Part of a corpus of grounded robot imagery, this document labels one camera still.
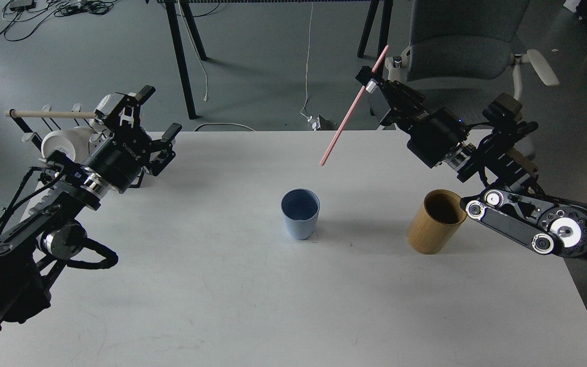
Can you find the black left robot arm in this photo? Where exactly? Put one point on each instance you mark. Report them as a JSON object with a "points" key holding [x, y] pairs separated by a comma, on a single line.
{"points": [[35, 251]]}

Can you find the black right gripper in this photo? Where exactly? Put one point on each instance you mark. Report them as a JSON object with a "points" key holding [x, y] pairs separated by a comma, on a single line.
{"points": [[433, 136]]}

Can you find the black wire cup rack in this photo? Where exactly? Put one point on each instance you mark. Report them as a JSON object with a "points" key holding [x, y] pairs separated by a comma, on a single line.
{"points": [[35, 125]]}

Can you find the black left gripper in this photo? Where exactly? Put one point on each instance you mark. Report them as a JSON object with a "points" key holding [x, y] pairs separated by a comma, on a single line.
{"points": [[121, 157]]}

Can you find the white mug on rack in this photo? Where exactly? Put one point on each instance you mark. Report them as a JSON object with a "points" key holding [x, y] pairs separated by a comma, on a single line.
{"points": [[76, 143]]}

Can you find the grey office chair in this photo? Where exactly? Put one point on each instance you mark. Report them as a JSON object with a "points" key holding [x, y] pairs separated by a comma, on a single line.
{"points": [[471, 39]]}

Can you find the black table legs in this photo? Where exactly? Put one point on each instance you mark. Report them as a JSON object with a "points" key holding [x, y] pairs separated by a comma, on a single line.
{"points": [[176, 11]]}

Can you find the bamboo cup holder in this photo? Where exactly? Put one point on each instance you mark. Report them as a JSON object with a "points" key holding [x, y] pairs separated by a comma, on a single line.
{"points": [[438, 218]]}

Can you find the blue cup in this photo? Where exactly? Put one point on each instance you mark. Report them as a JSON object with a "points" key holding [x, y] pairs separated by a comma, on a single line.
{"points": [[300, 209]]}

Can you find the pink chopstick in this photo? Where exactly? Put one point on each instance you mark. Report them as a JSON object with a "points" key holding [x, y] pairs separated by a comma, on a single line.
{"points": [[347, 117]]}

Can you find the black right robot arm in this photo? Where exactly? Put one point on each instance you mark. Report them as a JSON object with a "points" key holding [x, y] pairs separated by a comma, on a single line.
{"points": [[512, 203]]}

